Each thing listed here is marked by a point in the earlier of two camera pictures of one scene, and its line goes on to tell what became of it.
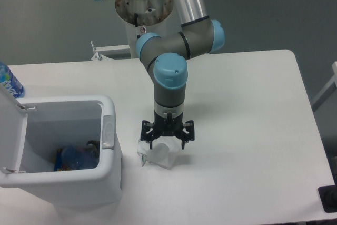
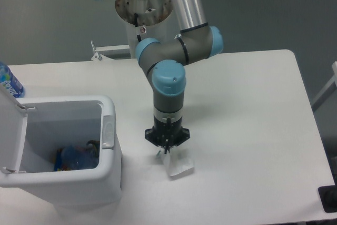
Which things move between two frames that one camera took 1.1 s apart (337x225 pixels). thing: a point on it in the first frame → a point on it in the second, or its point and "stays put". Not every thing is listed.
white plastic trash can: x=33 y=130 stays put
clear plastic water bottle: x=73 y=158 stays put
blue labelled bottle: x=7 y=78 stays put
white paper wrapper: x=164 y=153 → x=178 y=163
